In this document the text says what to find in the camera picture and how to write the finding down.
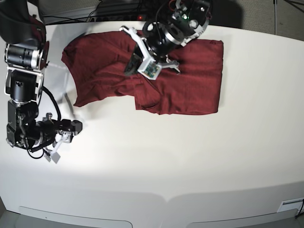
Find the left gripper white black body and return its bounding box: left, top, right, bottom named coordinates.
left=119, top=21, right=180, bottom=75

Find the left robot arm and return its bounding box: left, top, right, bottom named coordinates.
left=119, top=0, right=213, bottom=80

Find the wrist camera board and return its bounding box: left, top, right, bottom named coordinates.
left=137, top=61, right=162, bottom=80
left=44, top=152, right=61, bottom=164

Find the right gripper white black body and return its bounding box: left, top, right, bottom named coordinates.
left=42, top=113, right=83, bottom=155

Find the dark red long-sleeve T-shirt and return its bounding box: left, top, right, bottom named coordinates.
left=61, top=31, right=224, bottom=115

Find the white label plate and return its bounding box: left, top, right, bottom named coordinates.
left=277, top=198, right=304, bottom=212

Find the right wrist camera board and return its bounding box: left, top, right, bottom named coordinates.
left=44, top=152, right=61, bottom=164

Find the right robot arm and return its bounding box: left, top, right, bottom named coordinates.
left=0, top=0, right=83, bottom=162

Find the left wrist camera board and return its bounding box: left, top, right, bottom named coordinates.
left=137, top=61, right=162, bottom=80

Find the black power strip red switch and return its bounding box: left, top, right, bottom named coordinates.
left=88, top=14, right=147, bottom=22

